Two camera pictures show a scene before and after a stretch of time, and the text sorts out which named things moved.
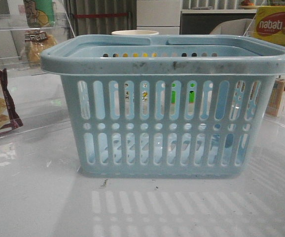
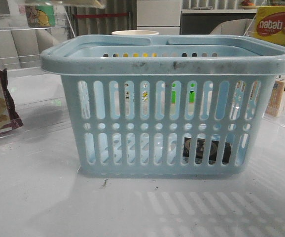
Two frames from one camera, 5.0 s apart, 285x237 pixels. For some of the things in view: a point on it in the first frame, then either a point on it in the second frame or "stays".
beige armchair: [243, 27] stays
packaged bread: [36, 41] → [100, 3]
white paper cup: [134, 32] stays
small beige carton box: [281, 85] stays
